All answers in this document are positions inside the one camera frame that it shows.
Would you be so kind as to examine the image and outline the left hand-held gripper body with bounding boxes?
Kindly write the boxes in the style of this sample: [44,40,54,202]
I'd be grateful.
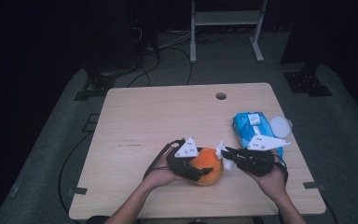
[166,135,205,183]

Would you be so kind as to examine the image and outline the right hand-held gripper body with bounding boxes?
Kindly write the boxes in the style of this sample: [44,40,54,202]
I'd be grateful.
[236,133,292,178]

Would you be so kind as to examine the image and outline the orange plush toy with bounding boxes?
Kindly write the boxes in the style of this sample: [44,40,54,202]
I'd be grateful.
[187,147,225,188]

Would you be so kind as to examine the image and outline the white wet wipe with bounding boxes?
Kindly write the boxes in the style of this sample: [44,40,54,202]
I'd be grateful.
[214,140,236,172]

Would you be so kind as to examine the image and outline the blue wet wipes pack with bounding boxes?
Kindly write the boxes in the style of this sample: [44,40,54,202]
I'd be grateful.
[231,111,284,163]

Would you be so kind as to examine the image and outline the person's left hand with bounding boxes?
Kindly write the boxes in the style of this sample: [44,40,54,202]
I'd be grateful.
[142,148,182,189]

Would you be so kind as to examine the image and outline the person's right hand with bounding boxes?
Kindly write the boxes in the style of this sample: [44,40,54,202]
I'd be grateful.
[251,148,289,203]

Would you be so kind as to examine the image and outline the white round plastic lid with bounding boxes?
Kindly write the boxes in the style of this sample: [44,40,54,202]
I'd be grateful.
[269,115,294,139]

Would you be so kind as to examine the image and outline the black tape strip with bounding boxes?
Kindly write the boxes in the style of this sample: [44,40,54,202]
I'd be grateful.
[67,187,89,196]
[302,181,325,191]

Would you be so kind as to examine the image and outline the black stand base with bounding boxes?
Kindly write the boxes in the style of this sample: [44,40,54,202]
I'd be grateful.
[73,62,117,102]
[282,62,334,98]

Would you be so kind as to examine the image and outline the left hand-held gripper cable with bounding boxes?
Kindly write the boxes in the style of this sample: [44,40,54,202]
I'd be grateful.
[142,138,186,181]

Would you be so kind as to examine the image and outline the hand-held gripper cable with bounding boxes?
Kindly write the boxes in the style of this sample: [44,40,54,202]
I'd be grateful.
[142,138,186,181]
[273,154,290,187]

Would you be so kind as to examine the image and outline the right hand-held gripper cable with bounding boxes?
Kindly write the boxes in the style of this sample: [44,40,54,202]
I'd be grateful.
[273,154,290,187]

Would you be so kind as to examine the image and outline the white floor cables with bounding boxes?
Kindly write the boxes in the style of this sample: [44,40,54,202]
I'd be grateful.
[158,30,194,50]

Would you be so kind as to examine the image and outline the long black floor cable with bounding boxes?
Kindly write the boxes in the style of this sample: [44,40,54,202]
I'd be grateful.
[58,132,94,218]

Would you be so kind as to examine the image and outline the white metal stand frame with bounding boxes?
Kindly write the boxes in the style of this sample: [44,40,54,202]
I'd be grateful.
[189,0,269,64]

